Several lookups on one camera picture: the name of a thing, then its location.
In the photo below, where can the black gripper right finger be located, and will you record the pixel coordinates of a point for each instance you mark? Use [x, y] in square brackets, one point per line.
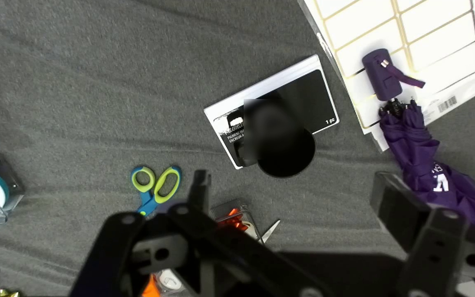
[438, 241]

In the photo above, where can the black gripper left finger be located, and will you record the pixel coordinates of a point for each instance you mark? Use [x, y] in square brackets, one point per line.
[128, 249]

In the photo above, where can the red gift bow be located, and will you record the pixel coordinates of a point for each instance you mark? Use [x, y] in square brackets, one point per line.
[234, 218]

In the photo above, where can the orange ribbon piece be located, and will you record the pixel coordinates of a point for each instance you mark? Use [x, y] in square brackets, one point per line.
[151, 287]

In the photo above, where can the gold gift bow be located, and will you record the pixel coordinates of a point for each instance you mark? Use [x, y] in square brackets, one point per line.
[8, 292]

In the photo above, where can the green blue scissors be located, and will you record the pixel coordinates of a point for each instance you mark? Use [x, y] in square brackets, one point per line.
[155, 190]
[268, 231]

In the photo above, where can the purple folded umbrella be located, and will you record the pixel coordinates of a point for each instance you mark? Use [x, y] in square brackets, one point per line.
[415, 153]

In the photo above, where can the purple umbrella sleeve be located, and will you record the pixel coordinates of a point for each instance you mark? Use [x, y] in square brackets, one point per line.
[384, 76]

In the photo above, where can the black cylindrical cup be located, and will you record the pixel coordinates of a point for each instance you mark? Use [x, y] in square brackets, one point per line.
[283, 147]

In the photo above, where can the white label sheet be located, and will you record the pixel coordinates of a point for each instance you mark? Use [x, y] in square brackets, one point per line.
[428, 40]

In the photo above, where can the black and white box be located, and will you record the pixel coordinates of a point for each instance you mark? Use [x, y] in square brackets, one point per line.
[301, 87]

